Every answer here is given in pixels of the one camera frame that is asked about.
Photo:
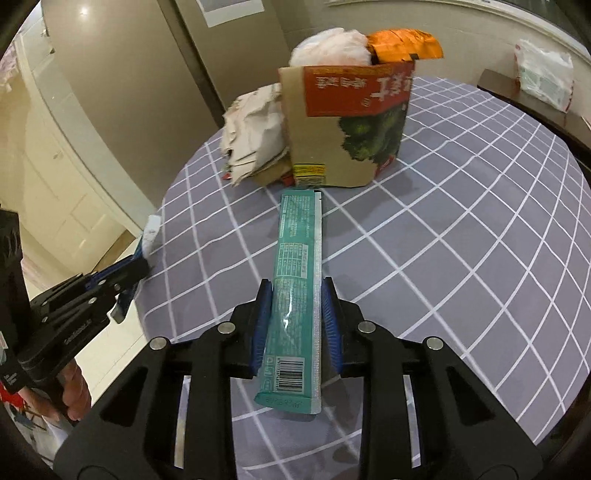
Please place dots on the window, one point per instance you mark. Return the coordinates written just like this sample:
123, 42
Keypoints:
558, 14

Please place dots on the white printed plastic bag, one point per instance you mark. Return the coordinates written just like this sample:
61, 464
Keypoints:
545, 74

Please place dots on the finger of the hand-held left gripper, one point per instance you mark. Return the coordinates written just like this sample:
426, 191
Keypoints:
117, 272
121, 307

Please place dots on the small white wrapper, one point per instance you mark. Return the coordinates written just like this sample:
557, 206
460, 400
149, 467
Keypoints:
151, 233

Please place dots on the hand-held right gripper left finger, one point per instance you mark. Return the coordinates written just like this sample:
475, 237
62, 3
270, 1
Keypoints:
261, 323

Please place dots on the white paper sheet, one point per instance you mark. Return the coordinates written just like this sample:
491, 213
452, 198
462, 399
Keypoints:
221, 11

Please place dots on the grey checked tablecloth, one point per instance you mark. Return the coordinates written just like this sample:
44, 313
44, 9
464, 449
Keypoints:
461, 230

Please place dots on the teal snack wrapper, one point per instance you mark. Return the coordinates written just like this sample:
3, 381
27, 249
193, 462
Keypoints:
295, 258

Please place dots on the white panel door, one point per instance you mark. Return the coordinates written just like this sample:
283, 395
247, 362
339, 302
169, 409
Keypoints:
60, 161

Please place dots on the person's left hand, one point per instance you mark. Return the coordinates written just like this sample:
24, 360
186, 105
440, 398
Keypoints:
76, 390

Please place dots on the dark wooden side table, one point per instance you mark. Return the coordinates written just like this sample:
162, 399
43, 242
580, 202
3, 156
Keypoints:
531, 104

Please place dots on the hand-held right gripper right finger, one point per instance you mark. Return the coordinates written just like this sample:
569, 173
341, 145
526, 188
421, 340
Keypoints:
330, 323

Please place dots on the trash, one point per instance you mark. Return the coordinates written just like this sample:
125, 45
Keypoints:
323, 138

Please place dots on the orange snack bag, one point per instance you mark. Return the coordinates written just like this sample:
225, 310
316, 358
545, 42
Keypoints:
406, 46

